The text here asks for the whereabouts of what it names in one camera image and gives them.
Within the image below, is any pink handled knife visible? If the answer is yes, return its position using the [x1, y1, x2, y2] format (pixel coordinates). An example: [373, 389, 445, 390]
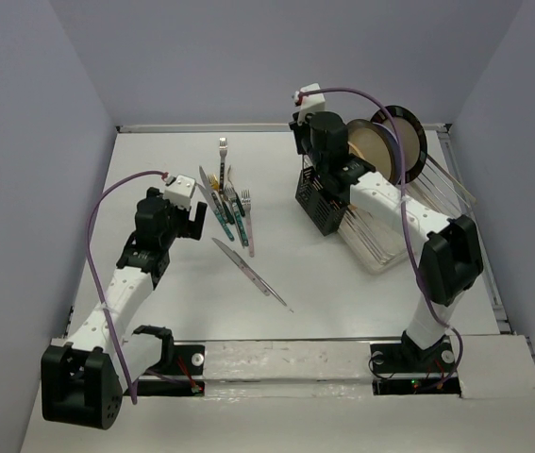
[211, 238, 289, 308]

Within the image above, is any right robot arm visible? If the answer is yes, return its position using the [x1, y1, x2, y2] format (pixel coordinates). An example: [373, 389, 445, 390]
[289, 111, 484, 370]

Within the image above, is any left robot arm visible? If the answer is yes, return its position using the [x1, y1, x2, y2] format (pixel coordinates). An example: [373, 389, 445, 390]
[41, 176, 207, 429]

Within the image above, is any brown rimmed beige plate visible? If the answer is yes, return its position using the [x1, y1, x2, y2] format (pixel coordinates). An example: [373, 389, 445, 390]
[347, 119, 393, 183]

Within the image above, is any black utensil caddy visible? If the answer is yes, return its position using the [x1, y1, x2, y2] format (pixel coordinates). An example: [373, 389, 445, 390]
[295, 166, 347, 236]

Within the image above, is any purple plate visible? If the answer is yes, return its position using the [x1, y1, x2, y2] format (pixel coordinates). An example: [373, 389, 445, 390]
[375, 123, 402, 185]

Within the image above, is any black patterned plate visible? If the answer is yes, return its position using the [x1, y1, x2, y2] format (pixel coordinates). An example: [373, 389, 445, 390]
[371, 105, 428, 183]

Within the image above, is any clear drain tray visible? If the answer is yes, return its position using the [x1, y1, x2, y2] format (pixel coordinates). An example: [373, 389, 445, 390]
[338, 206, 409, 275]

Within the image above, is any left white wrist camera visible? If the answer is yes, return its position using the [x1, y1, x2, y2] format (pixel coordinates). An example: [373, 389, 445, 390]
[162, 175, 196, 211]

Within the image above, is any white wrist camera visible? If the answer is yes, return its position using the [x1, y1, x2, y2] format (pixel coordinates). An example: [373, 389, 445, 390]
[162, 175, 196, 211]
[293, 83, 326, 125]

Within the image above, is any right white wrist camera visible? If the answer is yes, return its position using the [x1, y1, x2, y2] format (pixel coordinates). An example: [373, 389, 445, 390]
[293, 83, 326, 125]

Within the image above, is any grey marbled handle knife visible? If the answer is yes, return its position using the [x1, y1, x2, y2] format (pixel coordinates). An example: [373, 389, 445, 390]
[199, 166, 234, 224]

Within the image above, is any green marbled handle knife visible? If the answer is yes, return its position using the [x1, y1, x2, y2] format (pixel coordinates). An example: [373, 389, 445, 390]
[197, 184, 235, 242]

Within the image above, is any gold fork green handle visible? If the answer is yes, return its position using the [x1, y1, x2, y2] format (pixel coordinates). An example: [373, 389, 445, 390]
[208, 174, 235, 225]

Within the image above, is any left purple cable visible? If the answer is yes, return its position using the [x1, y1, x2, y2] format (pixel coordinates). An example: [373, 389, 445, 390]
[85, 170, 174, 406]

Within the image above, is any silver fork black handle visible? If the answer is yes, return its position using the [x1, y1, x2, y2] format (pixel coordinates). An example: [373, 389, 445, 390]
[219, 137, 228, 193]

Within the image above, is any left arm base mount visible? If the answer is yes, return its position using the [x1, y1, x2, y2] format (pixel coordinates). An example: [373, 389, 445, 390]
[137, 344, 206, 397]

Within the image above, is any wire dish rack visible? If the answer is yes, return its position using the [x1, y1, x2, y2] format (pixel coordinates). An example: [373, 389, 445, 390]
[295, 156, 476, 218]

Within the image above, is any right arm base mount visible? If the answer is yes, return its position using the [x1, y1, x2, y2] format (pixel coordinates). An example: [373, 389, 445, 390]
[368, 340, 461, 396]

